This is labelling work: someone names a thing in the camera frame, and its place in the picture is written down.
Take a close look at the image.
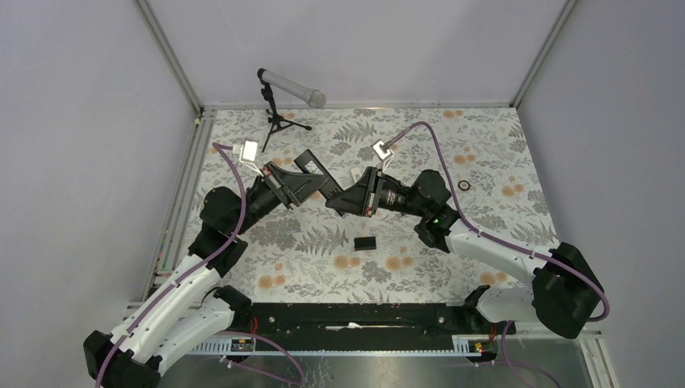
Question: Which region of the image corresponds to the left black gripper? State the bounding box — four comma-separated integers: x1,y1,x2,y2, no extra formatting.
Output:
233,162,330,236

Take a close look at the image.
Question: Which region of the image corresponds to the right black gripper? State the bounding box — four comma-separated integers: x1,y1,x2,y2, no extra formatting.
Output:
326,167,427,218

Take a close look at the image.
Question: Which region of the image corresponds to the black remote control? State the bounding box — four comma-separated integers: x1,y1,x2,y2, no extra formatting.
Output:
294,149,343,200

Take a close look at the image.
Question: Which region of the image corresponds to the black remote battery cover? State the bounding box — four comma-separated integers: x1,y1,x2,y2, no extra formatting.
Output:
354,236,377,251

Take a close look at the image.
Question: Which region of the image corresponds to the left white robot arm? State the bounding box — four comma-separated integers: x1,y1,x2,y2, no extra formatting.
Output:
83,162,329,387

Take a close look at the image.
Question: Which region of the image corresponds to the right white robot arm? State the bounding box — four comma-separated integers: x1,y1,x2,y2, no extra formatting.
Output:
326,167,606,339

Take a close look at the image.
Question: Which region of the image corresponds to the floral table mat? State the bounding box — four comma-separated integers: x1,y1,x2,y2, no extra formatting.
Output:
208,108,558,303

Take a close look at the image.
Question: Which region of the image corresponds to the black tripod microphone stand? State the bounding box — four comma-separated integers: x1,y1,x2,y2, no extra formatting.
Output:
261,82,313,152

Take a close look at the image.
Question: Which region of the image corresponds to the grey microphone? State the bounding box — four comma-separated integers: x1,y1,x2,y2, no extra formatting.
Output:
257,68,326,109

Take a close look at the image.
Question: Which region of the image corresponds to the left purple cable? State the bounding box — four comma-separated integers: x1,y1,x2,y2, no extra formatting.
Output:
93,141,248,388

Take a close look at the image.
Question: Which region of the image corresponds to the purple cable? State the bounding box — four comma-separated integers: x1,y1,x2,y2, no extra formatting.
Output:
93,141,248,388
386,120,612,323

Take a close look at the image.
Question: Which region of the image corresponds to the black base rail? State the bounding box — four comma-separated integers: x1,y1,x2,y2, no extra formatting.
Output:
228,302,506,335

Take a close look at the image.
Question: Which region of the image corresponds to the grey slotted cable duct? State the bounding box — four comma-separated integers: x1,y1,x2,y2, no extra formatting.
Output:
187,335,498,359

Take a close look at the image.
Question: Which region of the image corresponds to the aluminium frame post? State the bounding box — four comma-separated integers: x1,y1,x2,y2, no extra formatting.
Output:
133,0,204,117

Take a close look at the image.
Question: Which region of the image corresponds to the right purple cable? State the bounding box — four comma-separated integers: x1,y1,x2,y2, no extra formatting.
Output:
386,120,612,323

